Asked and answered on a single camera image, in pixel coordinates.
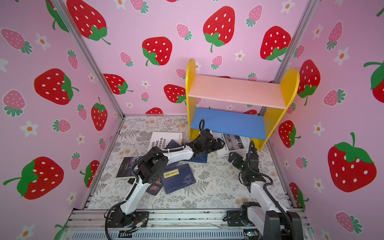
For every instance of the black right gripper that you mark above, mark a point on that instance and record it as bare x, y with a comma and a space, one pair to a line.
232, 157

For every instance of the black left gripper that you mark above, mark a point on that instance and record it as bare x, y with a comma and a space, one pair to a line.
215, 146

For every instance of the white Chokladfabriken photo book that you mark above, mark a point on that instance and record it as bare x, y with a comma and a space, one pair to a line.
233, 143

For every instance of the white book black spanish text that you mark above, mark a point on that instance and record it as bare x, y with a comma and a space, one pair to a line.
162, 139

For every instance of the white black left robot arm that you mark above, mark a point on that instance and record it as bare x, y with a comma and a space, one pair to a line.
150, 167

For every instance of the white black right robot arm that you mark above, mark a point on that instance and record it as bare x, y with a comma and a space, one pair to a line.
271, 220

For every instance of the navy book by shelf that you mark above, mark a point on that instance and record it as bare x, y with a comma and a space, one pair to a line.
202, 159

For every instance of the yellow pink blue bookshelf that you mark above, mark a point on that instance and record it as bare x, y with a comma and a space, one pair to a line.
238, 107

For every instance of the navy book upper yellow label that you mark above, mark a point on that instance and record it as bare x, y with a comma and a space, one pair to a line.
173, 146

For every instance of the navy book yellow label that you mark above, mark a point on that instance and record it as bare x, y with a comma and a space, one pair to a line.
173, 146
177, 178

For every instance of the navy book lower yellow label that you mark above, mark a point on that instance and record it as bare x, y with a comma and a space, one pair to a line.
177, 178

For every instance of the dark book orange calligraphy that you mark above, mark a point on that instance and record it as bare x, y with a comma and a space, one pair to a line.
155, 188

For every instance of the black book white chinese title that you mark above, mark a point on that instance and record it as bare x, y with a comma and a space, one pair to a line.
125, 170

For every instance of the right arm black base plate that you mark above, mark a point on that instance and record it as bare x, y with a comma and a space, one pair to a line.
237, 219

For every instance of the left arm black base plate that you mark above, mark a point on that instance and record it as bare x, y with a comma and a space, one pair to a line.
128, 221

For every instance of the aluminium front rail frame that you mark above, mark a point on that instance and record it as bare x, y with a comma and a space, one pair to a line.
190, 224

